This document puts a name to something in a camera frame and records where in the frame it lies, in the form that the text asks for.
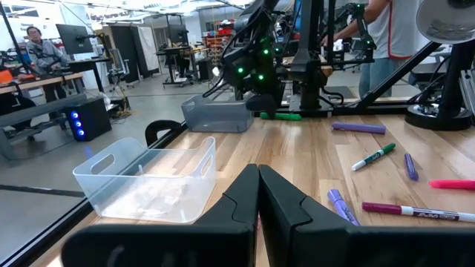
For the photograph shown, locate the magenta dry erase marker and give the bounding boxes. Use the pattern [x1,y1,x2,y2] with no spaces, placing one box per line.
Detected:
[361,201,475,224]

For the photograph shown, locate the thick green marker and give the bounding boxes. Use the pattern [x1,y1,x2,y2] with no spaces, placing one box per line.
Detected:
[259,111,303,122]

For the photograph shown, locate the black partition panel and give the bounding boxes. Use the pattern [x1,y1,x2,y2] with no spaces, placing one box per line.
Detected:
[110,24,141,85]

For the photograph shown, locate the grey office chair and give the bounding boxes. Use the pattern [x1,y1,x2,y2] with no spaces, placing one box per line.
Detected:
[106,47,131,90]

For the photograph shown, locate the lilac Sharpie highlighter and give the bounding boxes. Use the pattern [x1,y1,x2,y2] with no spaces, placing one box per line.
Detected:
[327,188,361,227]

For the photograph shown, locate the black computer tower blue lights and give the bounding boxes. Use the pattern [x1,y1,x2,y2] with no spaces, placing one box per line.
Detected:
[63,96,113,142]

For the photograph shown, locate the thick purple marker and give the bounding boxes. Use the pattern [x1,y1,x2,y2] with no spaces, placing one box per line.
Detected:
[331,121,387,135]

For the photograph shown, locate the black standing desk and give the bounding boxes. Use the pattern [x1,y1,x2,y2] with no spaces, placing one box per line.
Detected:
[155,13,194,88]

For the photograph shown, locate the red storage shelf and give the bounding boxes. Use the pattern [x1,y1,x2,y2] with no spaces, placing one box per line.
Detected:
[202,20,235,66]

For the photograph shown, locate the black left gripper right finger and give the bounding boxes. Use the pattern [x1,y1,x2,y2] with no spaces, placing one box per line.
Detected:
[258,164,475,267]

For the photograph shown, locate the grey translucent plastic bin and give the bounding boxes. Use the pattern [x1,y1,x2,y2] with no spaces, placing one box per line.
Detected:
[180,93,255,134]

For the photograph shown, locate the green dry erase marker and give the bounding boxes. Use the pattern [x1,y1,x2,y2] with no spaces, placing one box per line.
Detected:
[350,142,397,172]

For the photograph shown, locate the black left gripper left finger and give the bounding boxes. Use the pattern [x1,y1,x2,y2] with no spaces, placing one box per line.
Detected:
[61,163,260,267]

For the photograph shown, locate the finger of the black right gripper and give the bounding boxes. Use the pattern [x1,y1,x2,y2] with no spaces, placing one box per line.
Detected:
[245,92,278,119]

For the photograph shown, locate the black monitor on arm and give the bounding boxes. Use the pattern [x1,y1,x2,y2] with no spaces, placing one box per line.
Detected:
[55,24,95,56]

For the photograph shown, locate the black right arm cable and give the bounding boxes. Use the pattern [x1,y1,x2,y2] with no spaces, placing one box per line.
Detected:
[202,68,238,99]

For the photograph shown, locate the person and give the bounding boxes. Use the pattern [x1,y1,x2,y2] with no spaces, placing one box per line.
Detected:
[24,25,71,77]
[321,0,432,99]

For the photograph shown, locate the wooden desk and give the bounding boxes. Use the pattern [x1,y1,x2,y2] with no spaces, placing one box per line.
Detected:
[0,71,85,96]

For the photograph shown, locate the purple translucent highlighter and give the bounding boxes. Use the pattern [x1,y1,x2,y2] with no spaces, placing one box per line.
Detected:
[403,152,420,182]

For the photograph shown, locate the clear plastic bin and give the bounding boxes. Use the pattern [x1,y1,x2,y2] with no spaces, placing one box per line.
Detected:
[72,136,217,224]

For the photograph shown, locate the pink translucent highlighter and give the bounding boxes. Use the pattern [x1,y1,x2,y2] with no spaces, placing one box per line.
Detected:
[428,179,475,191]

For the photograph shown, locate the grey metal bench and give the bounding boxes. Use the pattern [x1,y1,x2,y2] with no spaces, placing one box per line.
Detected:
[0,93,88,161]

